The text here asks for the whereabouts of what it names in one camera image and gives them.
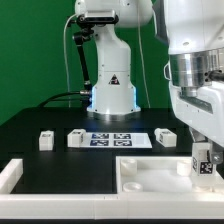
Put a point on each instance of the white square tabletop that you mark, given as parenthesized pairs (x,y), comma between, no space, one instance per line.
(139,174)

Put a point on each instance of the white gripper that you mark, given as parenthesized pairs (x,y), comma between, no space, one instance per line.
(204,114)

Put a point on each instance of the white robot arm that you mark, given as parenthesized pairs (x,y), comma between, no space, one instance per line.
(194,32)

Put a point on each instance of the white U-shaped obstacle fence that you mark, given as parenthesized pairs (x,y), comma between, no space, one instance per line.
(121,205)

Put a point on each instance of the white sheet with AprilTags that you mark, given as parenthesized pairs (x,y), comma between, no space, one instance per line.
(116,140)

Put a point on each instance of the grey camera on mount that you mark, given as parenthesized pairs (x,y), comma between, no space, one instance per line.
(98,17)

